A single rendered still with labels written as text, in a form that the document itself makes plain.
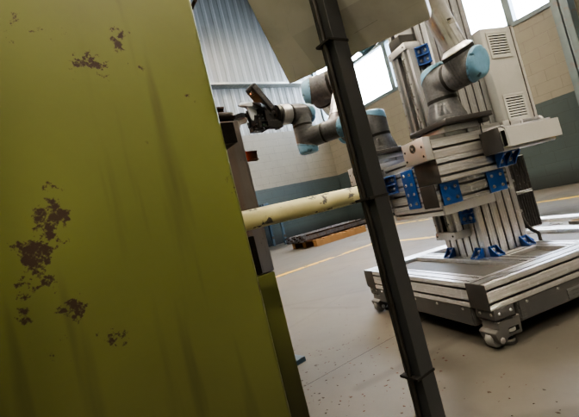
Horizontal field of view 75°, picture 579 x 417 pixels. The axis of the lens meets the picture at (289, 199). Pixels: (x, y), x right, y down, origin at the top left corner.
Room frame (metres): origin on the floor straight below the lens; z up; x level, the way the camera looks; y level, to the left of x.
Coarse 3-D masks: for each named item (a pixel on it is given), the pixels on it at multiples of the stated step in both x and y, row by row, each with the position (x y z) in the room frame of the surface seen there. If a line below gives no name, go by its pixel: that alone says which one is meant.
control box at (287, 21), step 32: (256, 0) 0.82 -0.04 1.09; (288, 0) 0.80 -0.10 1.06; (352, 0) 0.76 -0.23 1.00; (384, 0) 0.74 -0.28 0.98; (416, 0) 0.73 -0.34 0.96; (288, 32) 0.84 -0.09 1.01; (352, 32) 0.80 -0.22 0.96; (384, 32) 0.78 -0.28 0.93; (288, 64) 0.88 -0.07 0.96; (320, 64) 0.86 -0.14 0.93
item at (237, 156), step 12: (240, 144) 1.09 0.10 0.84; (228, 156) 1.06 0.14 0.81; (240, 156) 1.08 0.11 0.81; (240, 168) 1.07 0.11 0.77; (240, 180) 1.07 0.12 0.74; (240, 192) 1.06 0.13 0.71; (252, 192) 1.09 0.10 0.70; (240, 204) 1.06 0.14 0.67; (252, 204) 1.08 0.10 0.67; (264, 228) 1.09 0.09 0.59; (264, 240) 1.08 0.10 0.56; (264, 252) 1.08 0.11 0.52; (264, 264) 1.07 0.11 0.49
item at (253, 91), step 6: (252, 84) 1.30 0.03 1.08; (246, 90) 1.32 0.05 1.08; (252, 90) 1.31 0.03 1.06; (258, 90) 1.31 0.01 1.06; (252, 96) 1.33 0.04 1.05; (258, 96) 1.31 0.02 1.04; (264, 96) 1.32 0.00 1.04; (258, 102) 1.33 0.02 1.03; (264, 102) 1.32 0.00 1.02; (270, 102) 1.33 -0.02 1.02; (270, 108) 1.32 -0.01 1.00
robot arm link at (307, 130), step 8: (296, 128) 1.40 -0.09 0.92; (304, 128) 1.39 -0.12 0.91; (312, 128) 1.37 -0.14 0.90; (296, 136) 1.40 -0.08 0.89; (304, 136) 1.38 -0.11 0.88; (312, 136) 1.37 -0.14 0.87; (320, 136) 1.36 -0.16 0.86; (296, 144) 1.42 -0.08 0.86; (304, 144) 1.39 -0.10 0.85; (312, 144) 1.39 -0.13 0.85; (320, 144) 1.40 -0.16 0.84; (304, 152) 1.40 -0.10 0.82; (312, 152) 1.43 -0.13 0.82
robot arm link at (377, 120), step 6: (372, 114) 1.93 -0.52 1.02; (378, 114) 1.92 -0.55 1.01; (384, 114) 1.95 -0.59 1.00; (372, 120) 1.93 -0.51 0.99; (378, 120) 1.92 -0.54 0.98; (384, 120) 1.93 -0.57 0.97; (372, 126) 1.93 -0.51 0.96; (378, 126) 1.92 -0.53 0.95; (384, 126) 1.93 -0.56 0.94; (372, 132) 1.94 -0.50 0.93; (378, 132) 1.93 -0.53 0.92
